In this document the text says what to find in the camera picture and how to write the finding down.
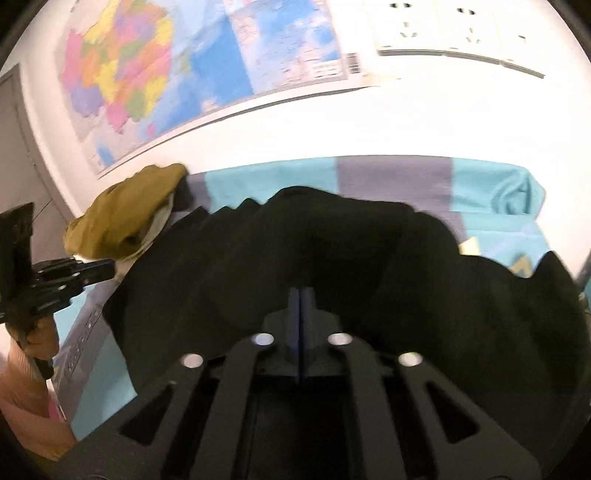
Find black garment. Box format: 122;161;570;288
102;186;591;467

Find white wall socket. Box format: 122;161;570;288
364;0;445;52
438;0;509;60
498;9;549;78

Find mustard yellow cloth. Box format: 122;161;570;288
64;162;189;260

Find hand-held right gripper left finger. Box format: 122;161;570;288
117;286;301;462

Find teal and grey striped bedsheet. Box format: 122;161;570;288
54;156;591;439

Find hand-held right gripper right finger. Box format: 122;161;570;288
300;286;482;462

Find person's left hand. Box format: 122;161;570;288
25;318;62;361

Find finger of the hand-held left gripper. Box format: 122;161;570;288
32;281;86;317
34;258;116;283

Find wall map poster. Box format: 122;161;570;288
54;0;372;180

